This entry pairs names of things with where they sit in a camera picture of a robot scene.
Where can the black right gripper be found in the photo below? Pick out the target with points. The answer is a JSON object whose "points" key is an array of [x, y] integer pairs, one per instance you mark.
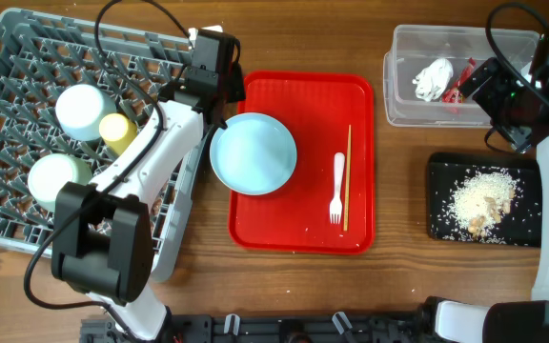
{"points": [[488, 96]]}

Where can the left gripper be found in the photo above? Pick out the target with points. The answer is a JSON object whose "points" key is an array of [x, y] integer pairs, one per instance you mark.
{"points": [[238, 81]]}

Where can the red snack wrapper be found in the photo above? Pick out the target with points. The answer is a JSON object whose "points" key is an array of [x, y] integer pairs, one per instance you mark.
{"points": [[453, 94]]}

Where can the large light blue plate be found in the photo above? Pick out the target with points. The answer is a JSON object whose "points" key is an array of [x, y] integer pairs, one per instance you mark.
{"points": [[255, 154]]}

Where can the white tissue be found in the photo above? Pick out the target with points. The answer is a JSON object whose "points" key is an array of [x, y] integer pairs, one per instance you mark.
{"points": [[433, 80]]}

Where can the yellow plastic cup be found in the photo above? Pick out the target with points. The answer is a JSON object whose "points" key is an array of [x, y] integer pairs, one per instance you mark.
{"points": [[117, 131]]}

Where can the small light blue bowl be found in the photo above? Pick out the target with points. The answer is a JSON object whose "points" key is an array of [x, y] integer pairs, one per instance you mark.
{"points": [[80, 109]]}

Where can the wooden chopstick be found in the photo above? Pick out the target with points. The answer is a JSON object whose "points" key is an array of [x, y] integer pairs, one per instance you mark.
{"points": [[347, 179]]}

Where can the white plastic fork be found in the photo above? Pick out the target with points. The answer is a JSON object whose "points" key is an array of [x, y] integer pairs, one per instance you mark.
{"points": [[335, 207]]}

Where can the green bowl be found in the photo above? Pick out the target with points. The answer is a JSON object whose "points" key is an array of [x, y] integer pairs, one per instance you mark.
{"points": [[51, 173]]}

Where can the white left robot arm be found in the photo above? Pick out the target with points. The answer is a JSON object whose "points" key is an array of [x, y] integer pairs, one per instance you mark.
{"points": [[102, 241]]}

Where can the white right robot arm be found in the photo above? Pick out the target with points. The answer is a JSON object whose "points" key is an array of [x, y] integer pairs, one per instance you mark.
{"points": [[503, 322]]}

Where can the grey plastic dishwasher rack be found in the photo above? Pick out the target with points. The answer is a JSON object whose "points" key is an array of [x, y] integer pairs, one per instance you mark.
{"points": [[42, 54]]}

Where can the pile of rice and nuts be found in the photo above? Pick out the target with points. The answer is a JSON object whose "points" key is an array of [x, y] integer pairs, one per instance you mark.
{"points": [[481, 201]]}

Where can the black plastic tray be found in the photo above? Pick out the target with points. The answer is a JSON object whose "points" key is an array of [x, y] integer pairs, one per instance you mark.
{"points": [[521, 227]]}

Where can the clear plastic bin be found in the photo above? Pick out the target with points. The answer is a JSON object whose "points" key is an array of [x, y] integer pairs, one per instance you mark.
{"points": [[414, 48]]}

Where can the red plastic tray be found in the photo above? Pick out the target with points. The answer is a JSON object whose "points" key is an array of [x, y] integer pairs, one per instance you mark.
{"points": [[326, 113]]}

